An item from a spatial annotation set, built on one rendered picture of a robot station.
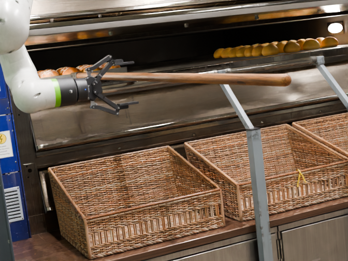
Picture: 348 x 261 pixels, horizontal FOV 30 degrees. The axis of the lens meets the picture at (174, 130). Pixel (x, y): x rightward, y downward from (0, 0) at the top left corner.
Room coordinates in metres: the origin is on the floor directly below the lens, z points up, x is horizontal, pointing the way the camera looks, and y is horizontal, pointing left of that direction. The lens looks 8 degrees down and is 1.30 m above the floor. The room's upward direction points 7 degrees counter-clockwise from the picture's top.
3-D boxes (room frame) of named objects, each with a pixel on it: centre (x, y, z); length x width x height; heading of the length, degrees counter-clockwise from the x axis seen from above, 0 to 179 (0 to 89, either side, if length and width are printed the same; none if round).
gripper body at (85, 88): (2.14, 0.27, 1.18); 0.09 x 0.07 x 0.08; 114
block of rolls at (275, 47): (3.64, -0.61, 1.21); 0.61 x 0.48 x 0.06; 23
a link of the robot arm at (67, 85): (2.12, 0.34, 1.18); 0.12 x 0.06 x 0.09; 24
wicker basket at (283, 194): (2.78, -0.38, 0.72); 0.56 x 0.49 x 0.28; 113
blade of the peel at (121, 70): (3.32, 0.52, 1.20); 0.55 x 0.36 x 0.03; 114
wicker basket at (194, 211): (2.53, 0.19, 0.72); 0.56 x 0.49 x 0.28; 113
